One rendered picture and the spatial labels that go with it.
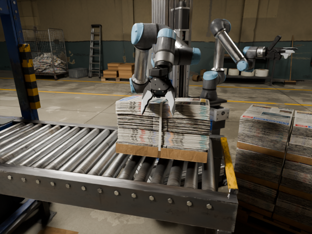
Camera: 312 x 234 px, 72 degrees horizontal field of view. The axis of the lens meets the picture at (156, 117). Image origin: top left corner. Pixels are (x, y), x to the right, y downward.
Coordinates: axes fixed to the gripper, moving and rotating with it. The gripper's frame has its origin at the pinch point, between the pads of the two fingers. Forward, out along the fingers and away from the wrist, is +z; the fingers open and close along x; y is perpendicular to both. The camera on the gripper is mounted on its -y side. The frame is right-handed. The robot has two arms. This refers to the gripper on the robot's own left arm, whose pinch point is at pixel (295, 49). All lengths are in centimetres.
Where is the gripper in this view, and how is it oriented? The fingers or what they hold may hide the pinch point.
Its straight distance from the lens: 185.8
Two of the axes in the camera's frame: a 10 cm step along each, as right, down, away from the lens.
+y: 0.8, 9.0, 4.3
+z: 7.7, 2.1, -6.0
